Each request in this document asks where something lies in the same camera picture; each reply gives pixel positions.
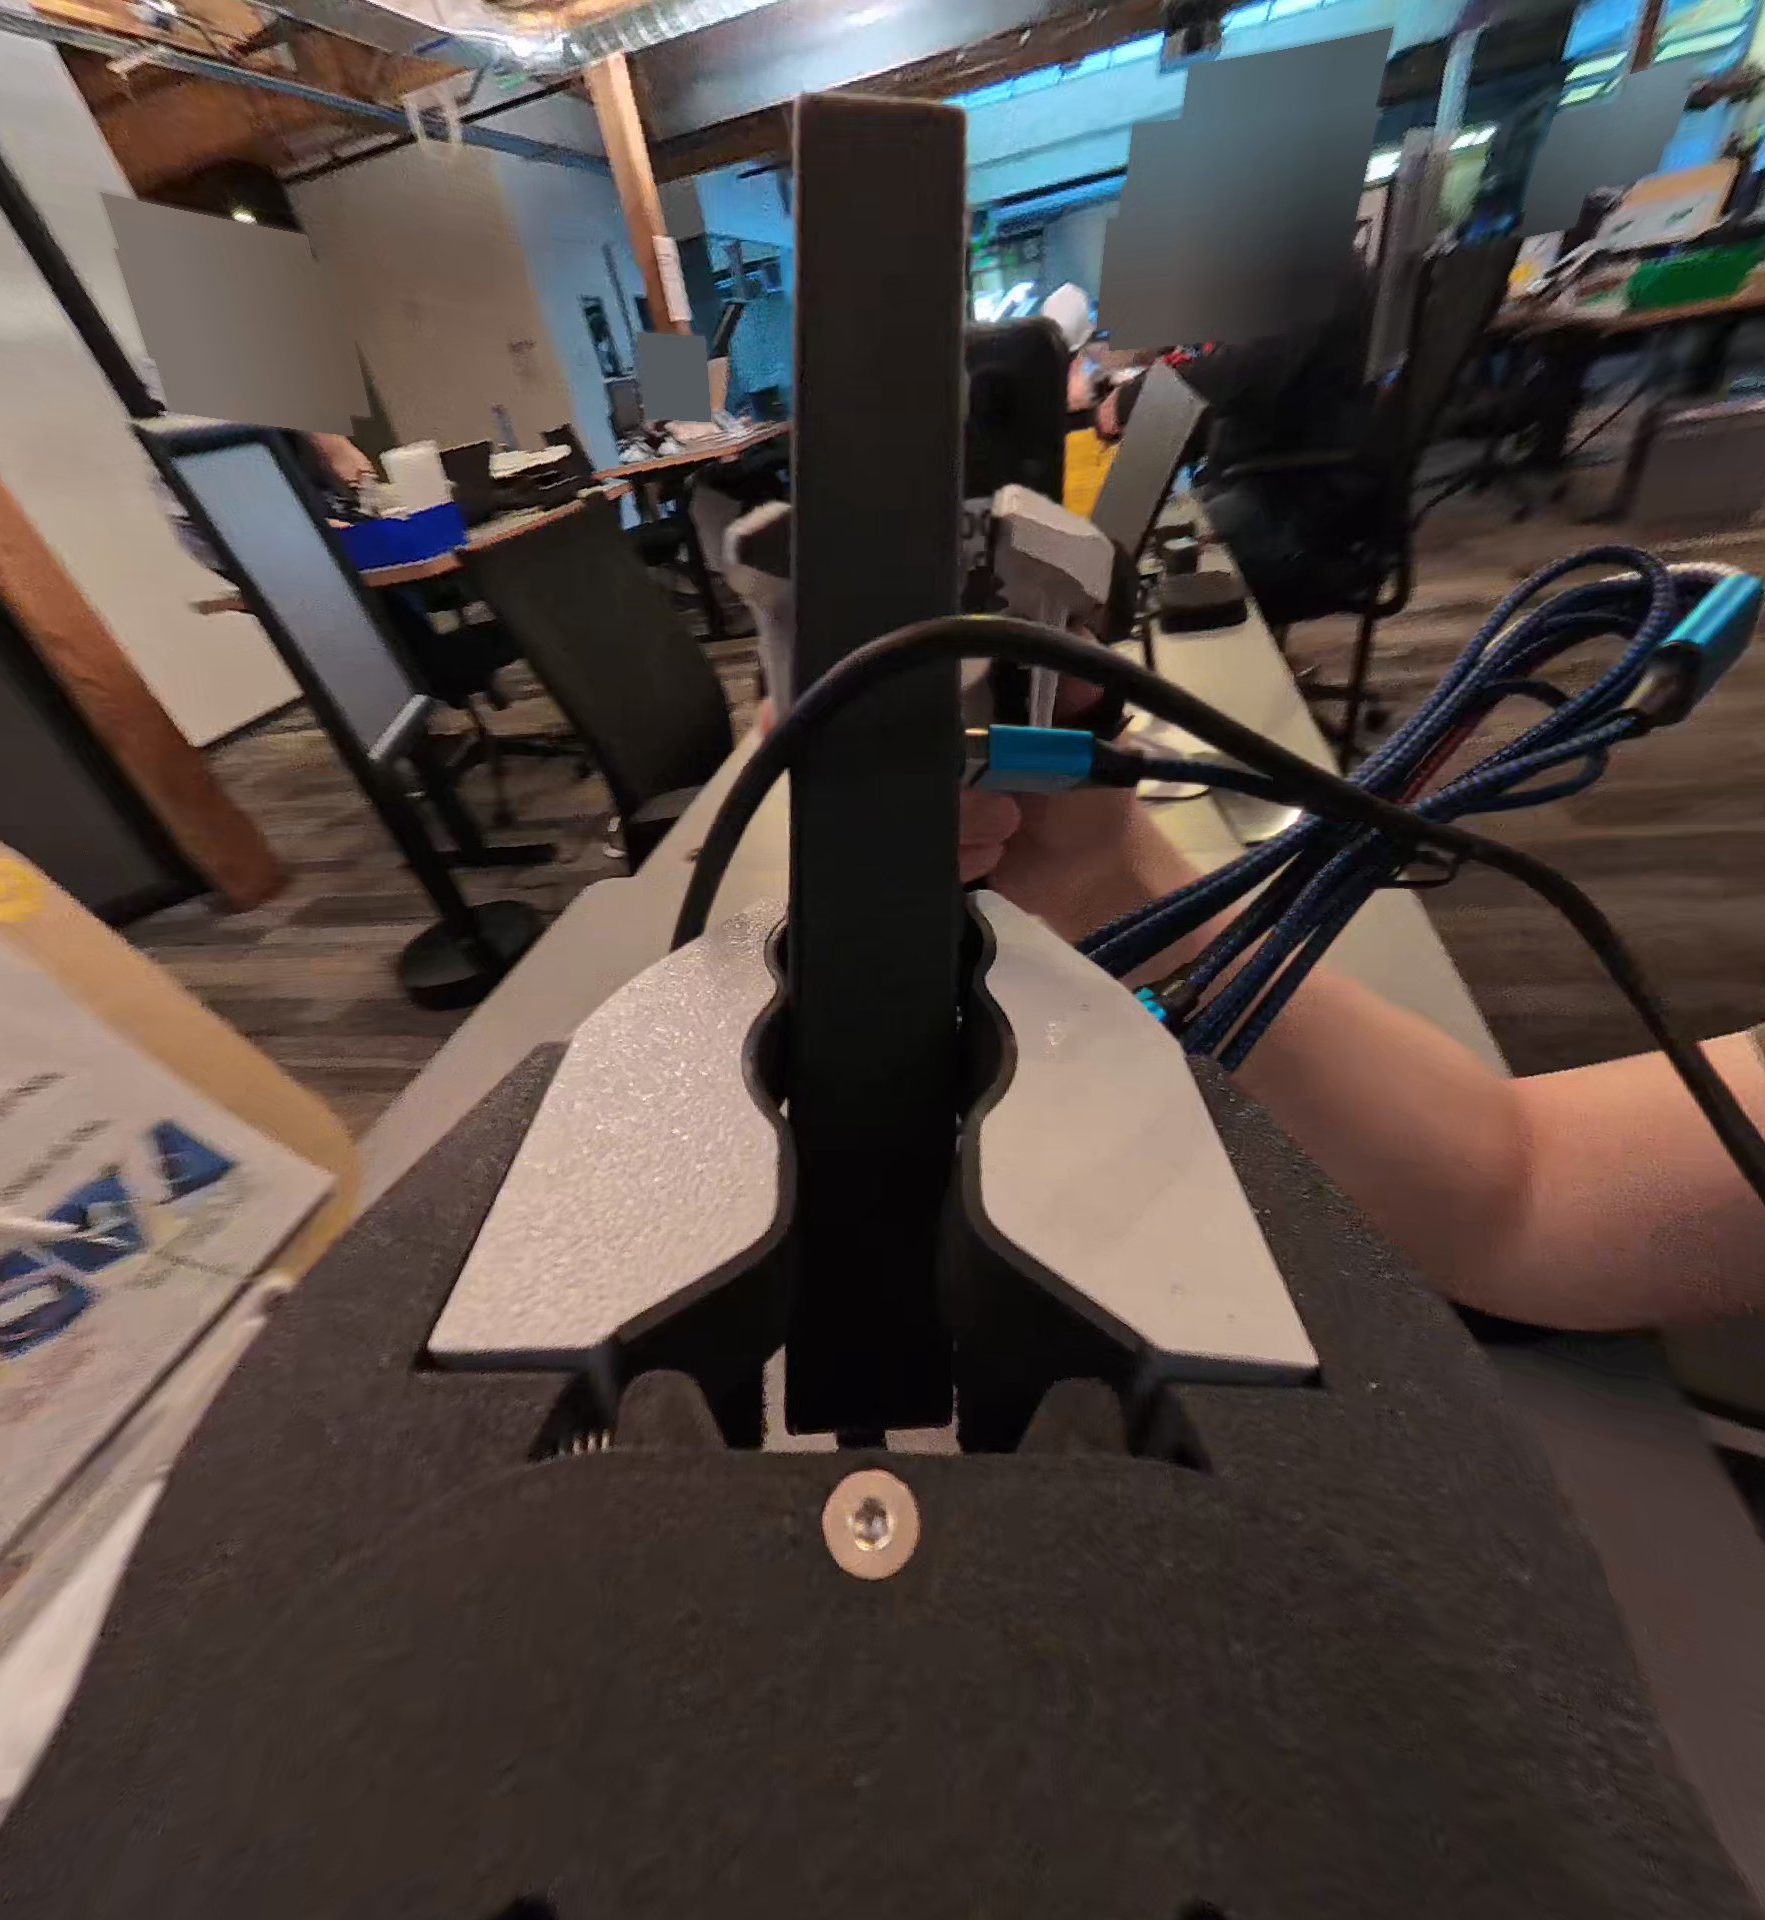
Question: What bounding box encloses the blue braided usb cable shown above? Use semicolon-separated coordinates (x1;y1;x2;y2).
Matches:
959;551;1765;1074

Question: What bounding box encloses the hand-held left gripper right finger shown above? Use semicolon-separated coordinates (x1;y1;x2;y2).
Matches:
959;889;1325;1389

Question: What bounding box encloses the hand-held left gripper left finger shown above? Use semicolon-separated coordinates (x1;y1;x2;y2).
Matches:
419;900;800;1382

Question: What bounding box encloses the blue storage box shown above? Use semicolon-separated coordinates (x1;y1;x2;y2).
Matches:
339;502;471;577

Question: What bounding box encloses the person's right forearm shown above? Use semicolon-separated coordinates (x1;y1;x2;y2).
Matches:
1108;856;1765;1333

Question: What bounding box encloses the person's right hand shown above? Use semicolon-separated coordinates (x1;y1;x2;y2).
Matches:
955;773;1205;943

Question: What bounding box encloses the instruction poster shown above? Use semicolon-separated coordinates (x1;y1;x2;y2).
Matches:
0;900;344;1640

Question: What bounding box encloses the black monitor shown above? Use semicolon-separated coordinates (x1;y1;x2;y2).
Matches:
138;420;561;1010

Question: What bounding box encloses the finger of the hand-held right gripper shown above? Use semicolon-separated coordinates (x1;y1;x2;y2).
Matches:
984;486;1131;745
721;498;795;710

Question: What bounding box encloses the black 7-port USB hub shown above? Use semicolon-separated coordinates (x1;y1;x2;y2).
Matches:
664;613;1765;1299

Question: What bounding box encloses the black office chair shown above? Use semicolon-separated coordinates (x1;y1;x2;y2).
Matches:
1206;235;1521;758
461;496;742;877

